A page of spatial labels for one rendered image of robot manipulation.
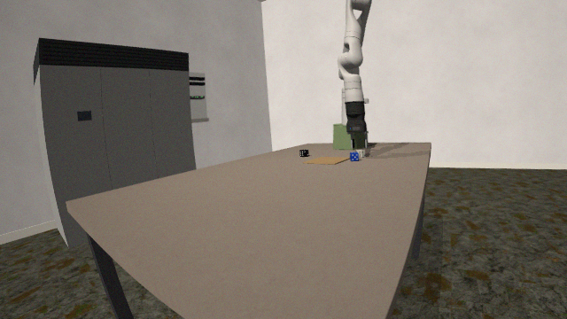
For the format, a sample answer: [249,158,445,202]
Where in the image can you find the tan square mat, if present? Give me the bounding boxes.
[304,157,350,165]

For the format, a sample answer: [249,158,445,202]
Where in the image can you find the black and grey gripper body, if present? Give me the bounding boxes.
[345,89,369,132]

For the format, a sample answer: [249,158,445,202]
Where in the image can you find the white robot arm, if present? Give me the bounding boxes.
[338,0,372,125]

